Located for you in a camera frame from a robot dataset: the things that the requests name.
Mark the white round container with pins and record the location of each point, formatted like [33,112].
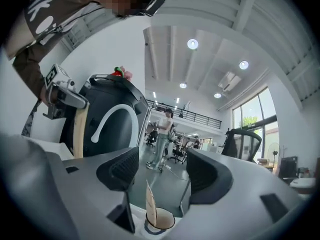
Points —
[303,184]

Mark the black standing fan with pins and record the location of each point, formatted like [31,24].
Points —
[275,152]

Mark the small strip ceiling light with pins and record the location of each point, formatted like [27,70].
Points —
[154,94]
[177,100]

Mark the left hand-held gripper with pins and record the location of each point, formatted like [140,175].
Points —
[56,76]

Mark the black monitor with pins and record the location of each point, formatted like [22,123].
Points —
[288,166]

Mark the round ceiling lamp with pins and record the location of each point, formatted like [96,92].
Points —
[217,95]
[244,65]
[183,85]
[193,44]

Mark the white cup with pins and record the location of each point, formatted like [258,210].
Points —
[166,221]

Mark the black head-mounted camera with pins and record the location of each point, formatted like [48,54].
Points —
[152,1]

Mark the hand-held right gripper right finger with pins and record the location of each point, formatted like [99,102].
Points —
[237,184]

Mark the red and green plush toy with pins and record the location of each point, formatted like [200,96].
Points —
[119,71]

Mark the person's brown printed shirt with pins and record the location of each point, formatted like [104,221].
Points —
[50,6]

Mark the tall black-framed window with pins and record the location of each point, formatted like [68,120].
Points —
[250,109]

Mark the black mezzanine railing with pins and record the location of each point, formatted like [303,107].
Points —
[200,119]

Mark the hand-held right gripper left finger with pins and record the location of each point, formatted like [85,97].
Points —
[100,184]

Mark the person's left forearm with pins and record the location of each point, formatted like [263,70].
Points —
[27,69]

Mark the ceiling air conditioner unit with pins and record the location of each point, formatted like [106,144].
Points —
[229,81]

